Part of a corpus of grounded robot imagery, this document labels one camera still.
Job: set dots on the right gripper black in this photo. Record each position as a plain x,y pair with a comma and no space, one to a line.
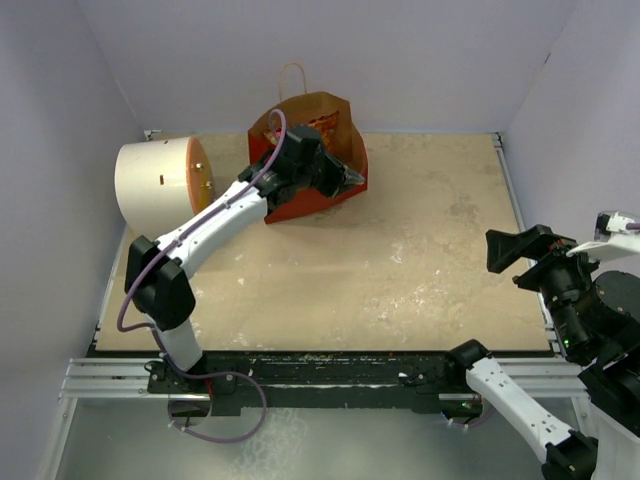
504,246

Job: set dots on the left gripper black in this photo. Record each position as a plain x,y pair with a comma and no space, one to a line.
339,176

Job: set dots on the red brown paper bag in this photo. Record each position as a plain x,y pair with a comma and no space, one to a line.
299,105

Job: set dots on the red candy snack bag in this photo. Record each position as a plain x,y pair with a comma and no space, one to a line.
326,125

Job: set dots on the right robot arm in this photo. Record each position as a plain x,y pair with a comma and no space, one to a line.
596,318

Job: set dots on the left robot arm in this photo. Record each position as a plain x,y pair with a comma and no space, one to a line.
159,271

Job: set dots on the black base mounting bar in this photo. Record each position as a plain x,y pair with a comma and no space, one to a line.
423,382

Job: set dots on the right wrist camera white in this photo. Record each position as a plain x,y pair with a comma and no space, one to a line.
616,236

